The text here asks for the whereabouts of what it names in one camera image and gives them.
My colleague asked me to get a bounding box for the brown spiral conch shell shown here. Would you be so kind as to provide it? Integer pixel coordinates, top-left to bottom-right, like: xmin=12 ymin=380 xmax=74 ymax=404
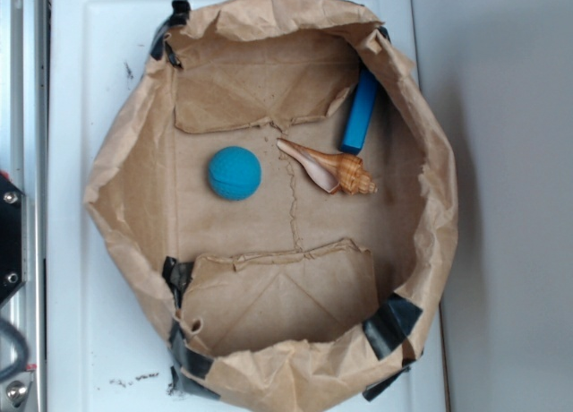
xmin=277 ymin=139 xmax=378 ymax=195

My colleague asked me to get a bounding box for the brown paper bag tray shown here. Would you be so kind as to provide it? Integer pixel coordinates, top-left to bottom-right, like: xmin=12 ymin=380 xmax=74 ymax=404
xmin=84 ymin=0 xmax=458 ymax=411

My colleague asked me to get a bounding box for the blue dimpled ball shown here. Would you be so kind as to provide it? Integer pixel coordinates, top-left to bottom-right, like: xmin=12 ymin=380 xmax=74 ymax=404
xmin=208 ymin=146 xmax=261 ymax=201

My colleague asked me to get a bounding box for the blue rectangular block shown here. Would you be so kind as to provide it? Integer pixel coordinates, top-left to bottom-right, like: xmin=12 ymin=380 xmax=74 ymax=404
xmin=339 ymin=68 xmax=379 ymax=155

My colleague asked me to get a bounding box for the white plastic tray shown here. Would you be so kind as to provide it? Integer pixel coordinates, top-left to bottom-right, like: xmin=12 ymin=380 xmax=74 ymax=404
xmin=46 ymin=0 xmax=452 ymax=412

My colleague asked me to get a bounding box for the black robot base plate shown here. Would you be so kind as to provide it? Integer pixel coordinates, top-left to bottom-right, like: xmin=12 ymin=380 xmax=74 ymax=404
xmin=0 ymin=174 xmax=23 ymax=306

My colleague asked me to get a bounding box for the aluminium frame rail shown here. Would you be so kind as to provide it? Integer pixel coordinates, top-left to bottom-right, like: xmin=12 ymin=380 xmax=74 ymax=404
xmin=1 ymin=0 xmax=49 ymax=411

